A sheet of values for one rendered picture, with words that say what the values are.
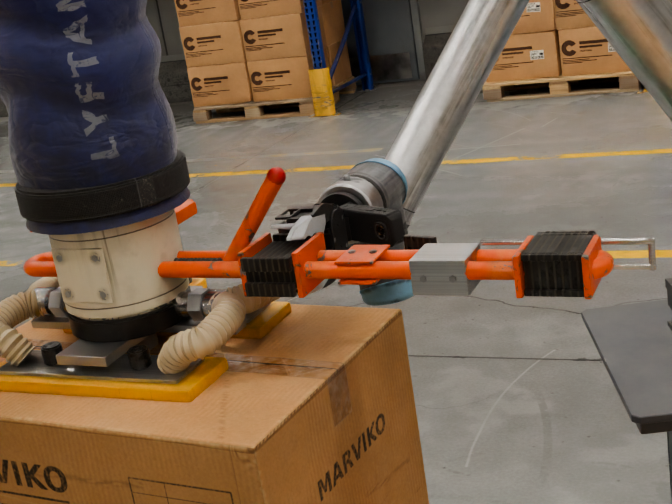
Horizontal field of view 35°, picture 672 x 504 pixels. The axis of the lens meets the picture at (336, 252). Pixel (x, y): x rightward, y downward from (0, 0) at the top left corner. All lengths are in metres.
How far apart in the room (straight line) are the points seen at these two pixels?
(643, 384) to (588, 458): 1.31
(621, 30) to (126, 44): 0.74
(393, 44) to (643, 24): 8.58
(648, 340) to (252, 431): 1.10
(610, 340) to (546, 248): 0.96
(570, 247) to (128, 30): 0.59
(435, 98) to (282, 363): 0.56
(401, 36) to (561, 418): 7.04
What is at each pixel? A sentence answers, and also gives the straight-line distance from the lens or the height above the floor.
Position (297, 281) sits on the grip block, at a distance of 1.31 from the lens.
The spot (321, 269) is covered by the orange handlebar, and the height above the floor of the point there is 1.21.
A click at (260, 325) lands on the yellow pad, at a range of 1.48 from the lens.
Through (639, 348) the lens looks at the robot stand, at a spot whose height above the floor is 0.75.
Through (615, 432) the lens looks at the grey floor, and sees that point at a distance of 3.41.
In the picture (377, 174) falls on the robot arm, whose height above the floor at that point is 1.24.
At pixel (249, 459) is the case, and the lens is 1.20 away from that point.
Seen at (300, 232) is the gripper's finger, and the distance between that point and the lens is 1.34.
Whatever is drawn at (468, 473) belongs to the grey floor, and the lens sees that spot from 3.25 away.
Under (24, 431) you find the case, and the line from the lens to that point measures 1.41.
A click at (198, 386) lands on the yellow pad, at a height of 1.09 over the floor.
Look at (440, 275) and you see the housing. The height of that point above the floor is 1.20.
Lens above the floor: 1.62
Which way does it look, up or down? 17 degrees down
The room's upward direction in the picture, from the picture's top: 9 degrees counter-clockwise
